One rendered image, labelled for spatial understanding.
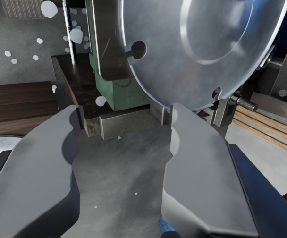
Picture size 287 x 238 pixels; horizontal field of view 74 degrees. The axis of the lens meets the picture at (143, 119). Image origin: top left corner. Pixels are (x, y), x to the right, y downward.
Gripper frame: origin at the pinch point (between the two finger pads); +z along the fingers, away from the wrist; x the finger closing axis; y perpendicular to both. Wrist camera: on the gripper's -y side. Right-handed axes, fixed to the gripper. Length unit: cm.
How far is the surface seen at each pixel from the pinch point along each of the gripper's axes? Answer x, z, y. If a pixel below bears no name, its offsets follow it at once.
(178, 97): 7.2, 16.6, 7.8
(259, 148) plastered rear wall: 106, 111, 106
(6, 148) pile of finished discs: -44, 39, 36
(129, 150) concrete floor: -6, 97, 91
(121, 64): -1.2, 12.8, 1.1
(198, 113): 11.5, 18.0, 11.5
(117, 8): -1.1, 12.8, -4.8
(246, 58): 20.0, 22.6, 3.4
